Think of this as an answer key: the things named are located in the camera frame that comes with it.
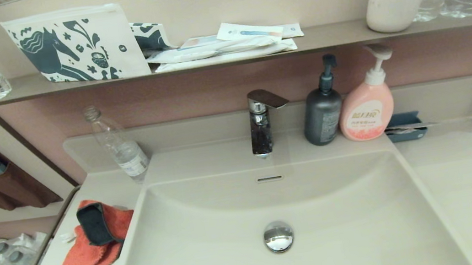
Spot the chrome sink faucet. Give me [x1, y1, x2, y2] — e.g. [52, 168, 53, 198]
[243, 85, 297, 161]

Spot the orange and grey cleaning cloth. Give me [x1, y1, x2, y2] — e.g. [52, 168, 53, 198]
[53, 194, 142, 265]

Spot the white ceramic sink basin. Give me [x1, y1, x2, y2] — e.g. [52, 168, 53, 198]
[94, 139, 472, 265]

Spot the flat white plastic packet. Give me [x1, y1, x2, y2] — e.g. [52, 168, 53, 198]
[153, 37, 299, 74]

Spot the long white plastic packet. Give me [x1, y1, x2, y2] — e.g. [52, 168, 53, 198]
[145, 29, 284, 68]

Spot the dark grey pump bottle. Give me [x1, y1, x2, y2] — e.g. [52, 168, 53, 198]
[294, 53, 349, 148]

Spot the pale blue packet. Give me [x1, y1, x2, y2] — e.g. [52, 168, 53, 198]
[179, 33, 224, 50]

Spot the white packet with blue stripe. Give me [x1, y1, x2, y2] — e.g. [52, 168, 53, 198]
[215, 14, 285, 47]

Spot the chrome drain stopper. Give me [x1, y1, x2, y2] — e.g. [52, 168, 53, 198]
[262, 219, 296, 255]

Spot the empty clear plastic bottle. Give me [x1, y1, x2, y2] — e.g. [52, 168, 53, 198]
[83, 99, 152, 190]

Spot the small white logo sachet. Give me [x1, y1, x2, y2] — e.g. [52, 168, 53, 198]
[279, 22, 305, 40]

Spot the small horse print pouch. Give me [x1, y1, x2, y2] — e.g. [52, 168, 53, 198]
[129, 17, 178, 55]

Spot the pink pump soap bottle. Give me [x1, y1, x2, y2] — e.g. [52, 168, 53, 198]
[329, 41, 405, 144]

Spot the blue plastic holder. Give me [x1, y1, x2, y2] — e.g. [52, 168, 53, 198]
[383, 110, 429, 144]

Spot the large horse print pouch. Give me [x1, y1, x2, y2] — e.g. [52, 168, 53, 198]
[0, 0, 152, 94]

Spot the grey wall shelf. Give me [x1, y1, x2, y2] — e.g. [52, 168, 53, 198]
[0, 3, 472, 109]

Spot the brown fabric wall pocket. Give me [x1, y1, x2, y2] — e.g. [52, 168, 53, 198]
[0, 128, 64, 215]

